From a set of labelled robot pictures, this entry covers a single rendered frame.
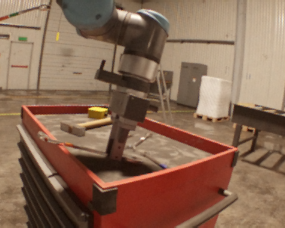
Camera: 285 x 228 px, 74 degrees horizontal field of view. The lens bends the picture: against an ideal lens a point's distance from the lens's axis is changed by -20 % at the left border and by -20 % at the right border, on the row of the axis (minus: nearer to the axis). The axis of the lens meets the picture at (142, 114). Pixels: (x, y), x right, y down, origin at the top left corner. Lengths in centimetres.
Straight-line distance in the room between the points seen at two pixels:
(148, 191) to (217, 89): 666
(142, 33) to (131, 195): 34
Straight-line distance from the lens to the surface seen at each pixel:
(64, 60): 1119
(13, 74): 1060
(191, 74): 963
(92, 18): 39
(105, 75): 50
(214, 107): 708
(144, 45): 51
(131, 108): 48
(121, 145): 53
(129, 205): 41
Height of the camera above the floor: 112
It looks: 10 degrees down
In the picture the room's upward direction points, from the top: 7 degrees clockwise
